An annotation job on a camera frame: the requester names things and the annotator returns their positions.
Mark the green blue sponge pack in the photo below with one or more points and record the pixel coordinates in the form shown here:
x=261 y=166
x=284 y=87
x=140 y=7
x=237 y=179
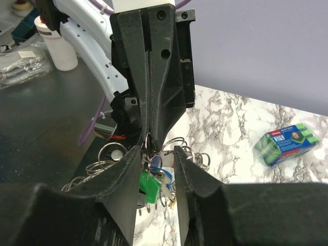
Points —
x=282 y=144

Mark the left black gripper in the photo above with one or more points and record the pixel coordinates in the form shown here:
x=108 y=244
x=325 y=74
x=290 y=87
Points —
x=166 y=47

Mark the white cylinder container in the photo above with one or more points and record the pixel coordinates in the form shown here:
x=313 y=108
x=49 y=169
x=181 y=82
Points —
x=62 y=53

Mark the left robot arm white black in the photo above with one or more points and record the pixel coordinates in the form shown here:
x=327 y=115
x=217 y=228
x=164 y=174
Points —
x=86 y=26

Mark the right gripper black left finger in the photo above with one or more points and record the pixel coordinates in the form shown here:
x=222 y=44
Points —
x=34 y=214

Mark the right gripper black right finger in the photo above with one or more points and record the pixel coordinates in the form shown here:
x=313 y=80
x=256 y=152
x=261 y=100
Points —
x=214 y=213

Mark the metal toothed key ring disc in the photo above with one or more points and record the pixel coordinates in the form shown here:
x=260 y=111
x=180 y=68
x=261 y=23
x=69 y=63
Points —
x=122 y=179

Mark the bunch of keys with tags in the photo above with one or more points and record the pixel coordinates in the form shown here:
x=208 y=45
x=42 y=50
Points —
x=161 y=167

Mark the clear plastic bag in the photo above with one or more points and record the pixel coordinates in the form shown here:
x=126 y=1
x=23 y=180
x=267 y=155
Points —
x=22 y=65

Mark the key with green tag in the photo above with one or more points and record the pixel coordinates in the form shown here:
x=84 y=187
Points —
x=150 y=186

